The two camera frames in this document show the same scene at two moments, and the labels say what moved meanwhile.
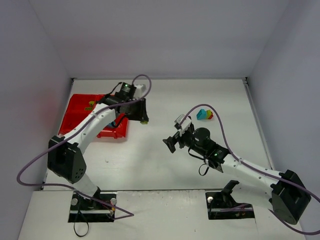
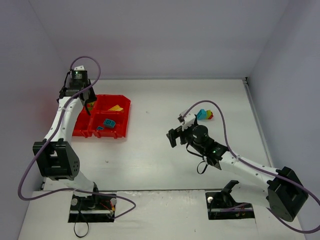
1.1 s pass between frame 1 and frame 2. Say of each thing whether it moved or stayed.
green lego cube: stayed
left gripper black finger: moved
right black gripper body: stayed
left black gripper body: moved
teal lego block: stayed
